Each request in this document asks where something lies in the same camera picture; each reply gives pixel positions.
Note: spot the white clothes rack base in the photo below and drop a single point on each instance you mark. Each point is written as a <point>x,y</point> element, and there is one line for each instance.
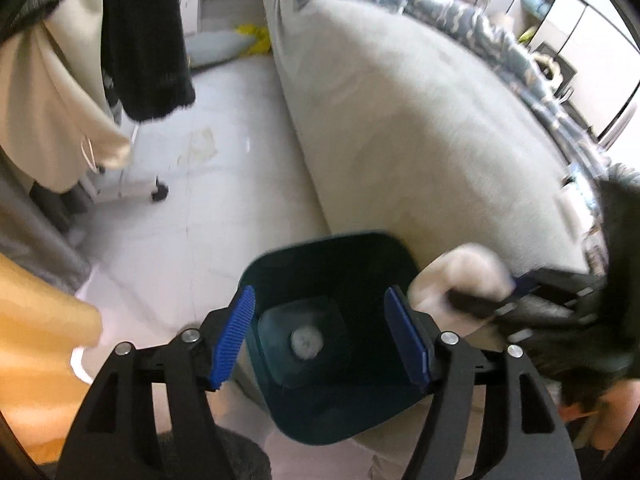
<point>155,190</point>

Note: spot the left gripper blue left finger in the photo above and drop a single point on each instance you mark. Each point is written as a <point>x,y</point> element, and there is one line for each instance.
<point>114,436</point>

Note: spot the person right hand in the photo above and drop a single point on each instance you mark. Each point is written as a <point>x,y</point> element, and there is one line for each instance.
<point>615,409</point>

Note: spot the cream hanging coat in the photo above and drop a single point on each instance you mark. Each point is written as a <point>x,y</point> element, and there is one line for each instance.
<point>56,124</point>

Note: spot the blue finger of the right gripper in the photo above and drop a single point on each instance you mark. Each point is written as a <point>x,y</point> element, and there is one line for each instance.
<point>526,284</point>

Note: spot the black hanging garment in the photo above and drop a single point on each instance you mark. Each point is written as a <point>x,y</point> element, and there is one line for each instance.
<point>143,52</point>

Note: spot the white paper ball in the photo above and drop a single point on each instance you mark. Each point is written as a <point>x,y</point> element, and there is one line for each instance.
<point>306,342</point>
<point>469,268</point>

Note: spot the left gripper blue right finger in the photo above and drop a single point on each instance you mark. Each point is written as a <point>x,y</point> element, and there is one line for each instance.
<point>522,434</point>

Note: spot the yellow plastic bag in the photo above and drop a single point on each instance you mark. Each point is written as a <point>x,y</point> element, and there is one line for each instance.
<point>260,42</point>

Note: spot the cream cat bed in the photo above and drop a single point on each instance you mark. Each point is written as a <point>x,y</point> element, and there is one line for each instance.
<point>550,69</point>

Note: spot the grey floor cushion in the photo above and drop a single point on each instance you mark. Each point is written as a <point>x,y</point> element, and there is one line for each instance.
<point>212,48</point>

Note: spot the dark green trash bin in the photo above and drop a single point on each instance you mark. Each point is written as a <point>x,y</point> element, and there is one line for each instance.
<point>337,284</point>

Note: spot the bed with grey cover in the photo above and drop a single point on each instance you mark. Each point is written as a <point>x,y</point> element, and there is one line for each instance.
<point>405,130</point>

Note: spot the blue patterned fleece blanket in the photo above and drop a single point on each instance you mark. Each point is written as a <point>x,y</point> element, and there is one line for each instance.
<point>469,26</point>

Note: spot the black and white wardrobe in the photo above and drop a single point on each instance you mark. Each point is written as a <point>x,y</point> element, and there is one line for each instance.
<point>599,61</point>

